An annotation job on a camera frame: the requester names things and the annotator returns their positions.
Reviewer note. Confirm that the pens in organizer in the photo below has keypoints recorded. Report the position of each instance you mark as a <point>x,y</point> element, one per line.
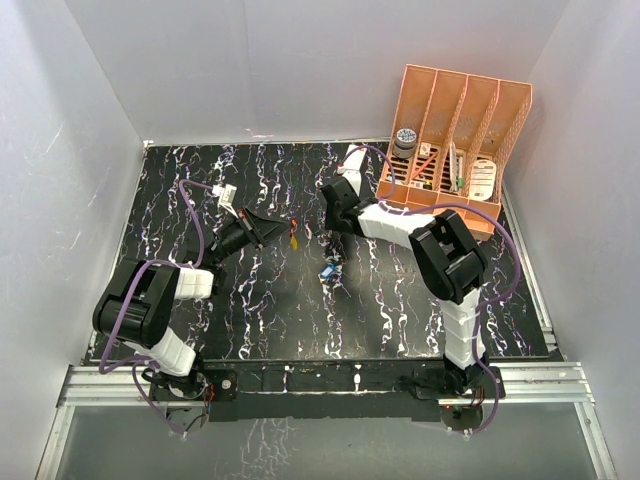
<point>456,168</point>

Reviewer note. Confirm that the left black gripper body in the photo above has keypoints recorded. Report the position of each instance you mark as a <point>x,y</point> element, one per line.
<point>233,239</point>

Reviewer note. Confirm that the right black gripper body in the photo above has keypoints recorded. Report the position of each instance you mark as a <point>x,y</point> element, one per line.
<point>333,222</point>

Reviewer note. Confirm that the grey tape roll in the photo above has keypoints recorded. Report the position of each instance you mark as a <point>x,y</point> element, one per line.
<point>404,143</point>

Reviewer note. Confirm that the key with blue tag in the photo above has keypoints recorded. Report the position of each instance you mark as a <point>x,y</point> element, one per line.
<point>328,272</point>

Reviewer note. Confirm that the pink desk organizer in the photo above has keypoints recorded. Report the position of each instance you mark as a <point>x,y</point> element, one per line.
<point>452,136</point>

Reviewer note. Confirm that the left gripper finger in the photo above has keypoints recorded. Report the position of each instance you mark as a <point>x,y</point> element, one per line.
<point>265,233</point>
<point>248,219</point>

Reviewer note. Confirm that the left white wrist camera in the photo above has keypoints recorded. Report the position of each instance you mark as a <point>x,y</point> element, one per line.
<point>224,194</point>

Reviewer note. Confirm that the white packaged card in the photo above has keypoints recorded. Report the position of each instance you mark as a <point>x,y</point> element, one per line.
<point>483,179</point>

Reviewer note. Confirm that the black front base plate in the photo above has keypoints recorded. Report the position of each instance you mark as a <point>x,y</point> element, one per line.
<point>420,389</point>

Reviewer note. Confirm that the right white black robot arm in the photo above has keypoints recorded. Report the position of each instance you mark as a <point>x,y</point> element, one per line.
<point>449,260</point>

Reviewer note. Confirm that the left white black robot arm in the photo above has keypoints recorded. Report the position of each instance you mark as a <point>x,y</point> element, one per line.
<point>136,305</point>

